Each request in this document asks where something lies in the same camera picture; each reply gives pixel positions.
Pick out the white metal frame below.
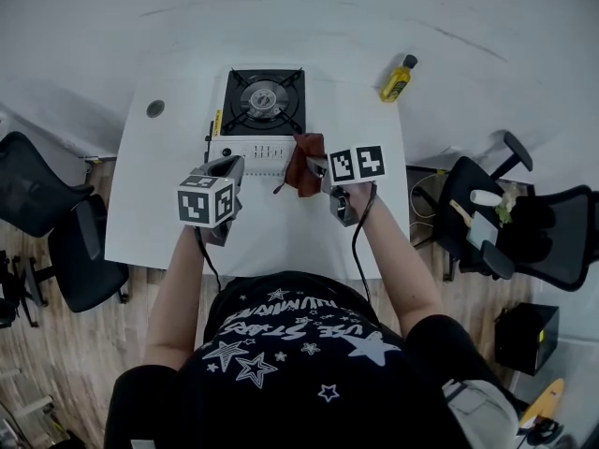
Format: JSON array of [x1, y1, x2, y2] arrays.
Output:
[[0, 367, 56, 421]]

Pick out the person's black star-print shirt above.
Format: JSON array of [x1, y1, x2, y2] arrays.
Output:
[[103, 270, 521, 449]]

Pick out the black mesh office chair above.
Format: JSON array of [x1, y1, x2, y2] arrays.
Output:
[[433, 131, 599, 294], [0, 131, 132, 314]]

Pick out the person's grey trousers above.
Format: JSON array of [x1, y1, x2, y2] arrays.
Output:
[[441, 377, 521, 449]]

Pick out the person's right forearm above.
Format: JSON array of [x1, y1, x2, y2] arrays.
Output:
[[350, 181, 446, 337]]

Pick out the white cylinder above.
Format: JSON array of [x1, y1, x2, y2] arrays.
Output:
[[468, 188, 502, 207]]

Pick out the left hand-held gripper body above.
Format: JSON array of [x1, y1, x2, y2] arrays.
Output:
[[177, 174, 246, 247]]

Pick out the yellow oil bottle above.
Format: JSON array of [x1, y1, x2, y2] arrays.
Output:
[[378, 53, 419, 104]]

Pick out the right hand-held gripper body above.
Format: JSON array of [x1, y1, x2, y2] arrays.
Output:
[[320, 145, 387, 227]]

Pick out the person's left forearm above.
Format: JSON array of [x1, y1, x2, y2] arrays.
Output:
[[141, 224, 208, 372]]

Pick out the white portable gas stove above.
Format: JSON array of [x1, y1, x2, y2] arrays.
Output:
[[204, 66, 308, 182]]

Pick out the yellow tool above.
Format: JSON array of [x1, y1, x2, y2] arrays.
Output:
[[519, 377, 566, 427]]

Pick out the black scissors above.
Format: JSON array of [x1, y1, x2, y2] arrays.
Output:
[[525, 417, 565, 446]]

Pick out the pale green plant sprig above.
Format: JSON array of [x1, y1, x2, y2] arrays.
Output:
[[494, 188, 519, 228]]

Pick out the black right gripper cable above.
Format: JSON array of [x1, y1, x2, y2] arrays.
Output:
[[351, 181, 380, 306]]

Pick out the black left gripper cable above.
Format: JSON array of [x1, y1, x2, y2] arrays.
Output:
[[193, 226, 224, 295]]

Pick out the reddish-brown cloth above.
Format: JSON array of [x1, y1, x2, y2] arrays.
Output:
[[272, 132, 326, 199]]

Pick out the thin pale cable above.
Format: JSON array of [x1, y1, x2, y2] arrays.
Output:
[[408, 168, 439, 248]]

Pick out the black box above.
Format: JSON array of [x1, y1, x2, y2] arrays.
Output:
[[494, 302, 561, 378]]

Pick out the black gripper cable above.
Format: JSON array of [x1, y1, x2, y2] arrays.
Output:
[[351, 181, 380, 306], [193, 226, 224, 295]]

